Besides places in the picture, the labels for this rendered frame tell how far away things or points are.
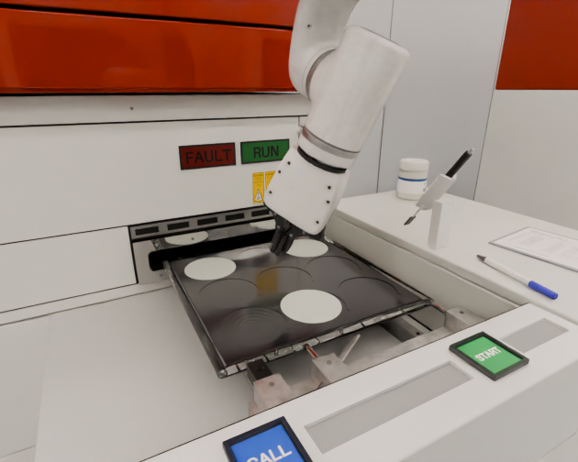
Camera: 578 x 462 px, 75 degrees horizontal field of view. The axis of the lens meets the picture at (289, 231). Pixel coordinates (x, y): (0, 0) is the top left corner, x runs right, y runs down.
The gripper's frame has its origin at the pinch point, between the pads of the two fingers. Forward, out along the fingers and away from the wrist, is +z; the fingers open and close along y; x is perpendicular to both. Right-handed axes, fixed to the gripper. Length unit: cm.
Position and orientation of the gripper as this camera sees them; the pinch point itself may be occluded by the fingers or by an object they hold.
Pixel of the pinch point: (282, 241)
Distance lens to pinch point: 60.4
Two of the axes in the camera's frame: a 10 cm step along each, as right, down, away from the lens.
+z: -3.8, 7.8, 5.0
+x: 4.4, -3.2, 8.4
